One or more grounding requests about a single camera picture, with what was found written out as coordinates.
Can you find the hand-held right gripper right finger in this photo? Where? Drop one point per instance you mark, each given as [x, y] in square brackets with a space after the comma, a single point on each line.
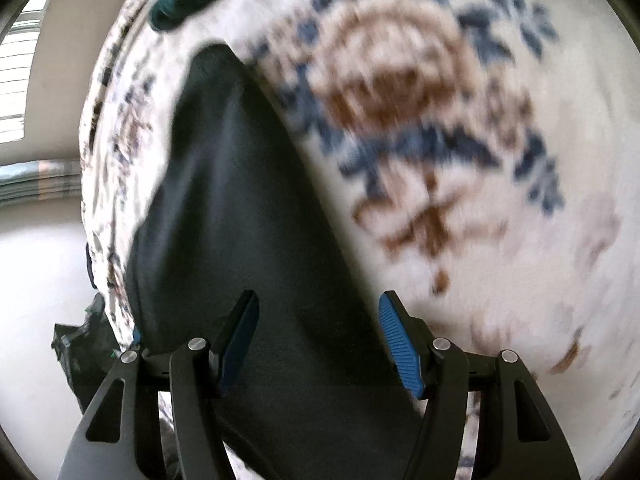
[400, 345]

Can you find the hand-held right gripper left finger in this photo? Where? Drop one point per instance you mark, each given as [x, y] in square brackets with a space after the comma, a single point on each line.
[240, 345]

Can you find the dark striped sweater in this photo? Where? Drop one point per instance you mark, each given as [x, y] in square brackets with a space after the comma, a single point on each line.
[250, 210]

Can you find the black plastic bag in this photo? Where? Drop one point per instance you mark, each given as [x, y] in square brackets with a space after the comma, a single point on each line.
[87, 350]

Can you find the floral quilt on bed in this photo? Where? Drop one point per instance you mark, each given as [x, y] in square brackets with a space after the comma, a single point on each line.
[500, 210]

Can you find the grey-blue curtain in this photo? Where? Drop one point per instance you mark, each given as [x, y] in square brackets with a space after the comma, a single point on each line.
[40, 180]

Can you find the barred window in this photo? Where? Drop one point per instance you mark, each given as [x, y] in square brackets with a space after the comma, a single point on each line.
[20, 70]

